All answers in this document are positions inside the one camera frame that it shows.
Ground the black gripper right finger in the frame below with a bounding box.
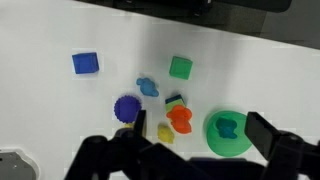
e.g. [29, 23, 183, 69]
[245, 112, 281, 160]

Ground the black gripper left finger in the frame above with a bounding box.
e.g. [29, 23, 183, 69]
[134, 110, 146, 137]

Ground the orange toy figure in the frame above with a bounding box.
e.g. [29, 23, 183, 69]
[166, 105, 192, 134]

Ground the yellow spiky toy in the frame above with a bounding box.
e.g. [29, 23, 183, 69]
[124, 123, 134, 128]

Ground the yellow toy figure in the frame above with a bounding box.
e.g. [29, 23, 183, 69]
[157, 124, 175, 144]

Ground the green plastic bowl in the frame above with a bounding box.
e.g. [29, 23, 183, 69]
[206, 111, 252, 157]

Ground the teal toy in bowl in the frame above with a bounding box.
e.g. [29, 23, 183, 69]
[216, 118, 237, 139]

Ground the light blue toy figure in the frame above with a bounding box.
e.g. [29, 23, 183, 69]
[136, 78, 159, 97]

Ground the purple spiky ball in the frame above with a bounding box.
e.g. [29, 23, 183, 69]
[114, 95, 142, 123]

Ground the lime green cube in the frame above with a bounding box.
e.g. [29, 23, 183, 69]
[165, 99, 185, 112]

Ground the blue cube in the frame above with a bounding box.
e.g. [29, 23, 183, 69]
[72, 52, 99, 74]

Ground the grey metal plate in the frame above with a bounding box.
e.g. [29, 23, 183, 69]
[0, 149, 39, 180]

